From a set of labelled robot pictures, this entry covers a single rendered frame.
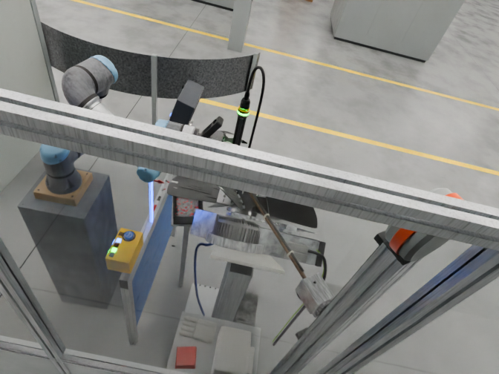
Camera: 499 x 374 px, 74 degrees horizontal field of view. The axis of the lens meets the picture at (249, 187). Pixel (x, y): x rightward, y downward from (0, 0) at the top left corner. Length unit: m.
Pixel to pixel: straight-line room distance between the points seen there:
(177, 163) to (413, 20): 7.27
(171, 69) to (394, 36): 5.34
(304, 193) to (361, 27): 7.03
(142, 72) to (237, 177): 2.79
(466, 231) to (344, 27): 6.95
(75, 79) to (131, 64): 1.86
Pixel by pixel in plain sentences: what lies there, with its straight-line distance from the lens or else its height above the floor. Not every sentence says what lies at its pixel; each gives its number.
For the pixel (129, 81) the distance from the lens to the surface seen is 3.26.
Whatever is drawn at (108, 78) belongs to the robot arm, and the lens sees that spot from 1.42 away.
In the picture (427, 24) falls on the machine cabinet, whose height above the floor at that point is 0.69.
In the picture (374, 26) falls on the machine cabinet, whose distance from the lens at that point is 7.45.
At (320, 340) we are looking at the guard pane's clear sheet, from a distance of 0.88.
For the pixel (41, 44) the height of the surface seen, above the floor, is 0.84.
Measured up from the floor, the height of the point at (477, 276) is 1.94.
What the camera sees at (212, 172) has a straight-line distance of 0.43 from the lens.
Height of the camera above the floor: 2.32
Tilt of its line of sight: 45 degrees down
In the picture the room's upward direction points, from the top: 16 degrees clockwise
